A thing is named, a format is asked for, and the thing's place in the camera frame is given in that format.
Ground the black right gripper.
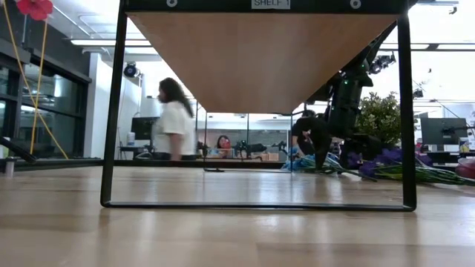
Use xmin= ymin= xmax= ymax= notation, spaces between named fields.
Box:
xmin=292 ymin=116 xmax=333 ymax=172

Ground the purple artificial flower bunch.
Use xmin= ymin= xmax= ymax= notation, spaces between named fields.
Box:
xmin=347 ymin=147 xmax=475 ymax=186

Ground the dark red artificial tulip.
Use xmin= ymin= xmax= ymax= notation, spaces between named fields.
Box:
xmin=454 ymin=157 xmax=475 ymax=179

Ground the red artificial flower bunch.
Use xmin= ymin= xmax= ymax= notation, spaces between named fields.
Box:
xmin=15 ymin=0 xmax=55 ymax=22

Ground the brown cardboard box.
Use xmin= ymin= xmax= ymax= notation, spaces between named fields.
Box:
xmin=255 ymin=151 xmax=280 ymax=162

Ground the potted green plant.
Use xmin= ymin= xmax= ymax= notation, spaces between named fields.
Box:
xmin=358 ymin=91 xmax=404 ymax=145

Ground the person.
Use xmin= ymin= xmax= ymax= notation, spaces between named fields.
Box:
xmin=151 ymin=76 xmax=197 ymax=161
xmin=216 ymin=134 xmax=234 ymax=159

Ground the black computer monitor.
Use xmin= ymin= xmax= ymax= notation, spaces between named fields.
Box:
xmin=130 ymin=116 xmax=160 ymax=141
xmin=420 ymin=117 xmax=468 ymax=147

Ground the fluorescent ceiling light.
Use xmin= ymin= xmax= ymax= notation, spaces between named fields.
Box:
xmin=70 ymin=39 xmax=152 ymax=47
xmin=380 ymin=43 xmax=475 ymax=52

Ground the round black ceiling device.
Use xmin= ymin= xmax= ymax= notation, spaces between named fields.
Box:
xmin=122 ymin=62 xmax=141 ymax=79

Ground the black aluminium table frame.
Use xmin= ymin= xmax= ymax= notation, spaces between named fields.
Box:
xmin=0 ymin=136 xmax=475 ymax=179

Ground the yellow power cable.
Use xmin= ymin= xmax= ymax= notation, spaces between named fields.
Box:
xmin=1 ymin=0 xmax=70 ymax=160
xmin=29 ymin=20 xmax=49 ymax=156

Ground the small grey post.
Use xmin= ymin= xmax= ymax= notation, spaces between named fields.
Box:
xmin=3 ymin=157 xmax=16 ymax=177

